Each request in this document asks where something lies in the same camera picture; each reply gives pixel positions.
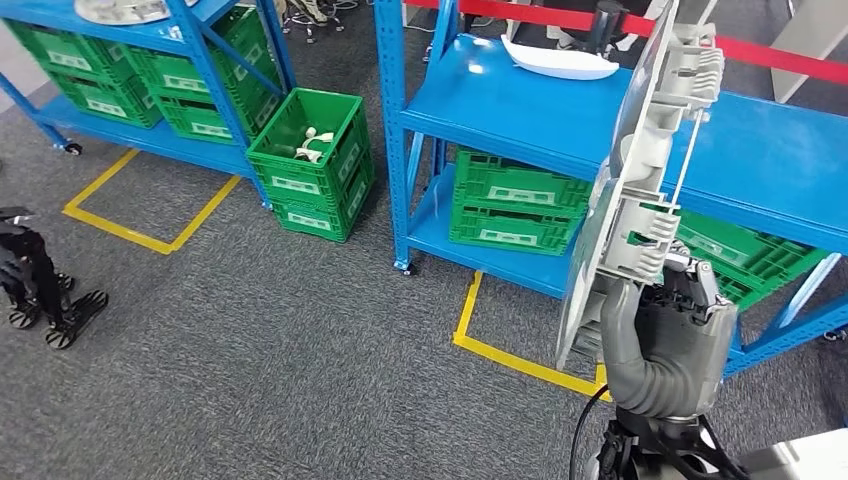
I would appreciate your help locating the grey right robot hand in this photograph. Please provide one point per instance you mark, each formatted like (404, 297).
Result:
(682, 358)

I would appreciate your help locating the silver grey wheel cover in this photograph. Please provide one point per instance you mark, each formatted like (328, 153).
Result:
(636, 218)
(126, 10)

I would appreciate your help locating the blue metal shelf rack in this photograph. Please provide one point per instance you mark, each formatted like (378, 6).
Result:
(152, 142)
(530, 112)

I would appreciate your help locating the white curved plastic part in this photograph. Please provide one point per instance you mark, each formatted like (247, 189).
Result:
(319, 136)
(309, 156)

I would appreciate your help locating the yellow floor tape outline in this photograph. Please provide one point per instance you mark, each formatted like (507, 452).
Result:
(464, 311)

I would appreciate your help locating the white curved plastic panel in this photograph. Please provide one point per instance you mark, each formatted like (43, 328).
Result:
(556, 63)

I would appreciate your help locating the person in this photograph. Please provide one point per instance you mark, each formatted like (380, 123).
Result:
(562, 40)

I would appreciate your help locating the white desk panel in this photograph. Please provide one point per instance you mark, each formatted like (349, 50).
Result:
(815, 40)

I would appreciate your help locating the chrome stool base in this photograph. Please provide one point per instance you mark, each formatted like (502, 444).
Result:
(311, 16)

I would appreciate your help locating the black legged robot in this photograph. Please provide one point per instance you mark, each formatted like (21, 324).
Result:
(33, 272)

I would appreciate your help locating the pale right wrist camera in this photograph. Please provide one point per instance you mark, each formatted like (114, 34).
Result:
(795, 457)

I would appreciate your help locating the black chrome stanchion post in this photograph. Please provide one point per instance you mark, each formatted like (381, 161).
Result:
(608, 26)

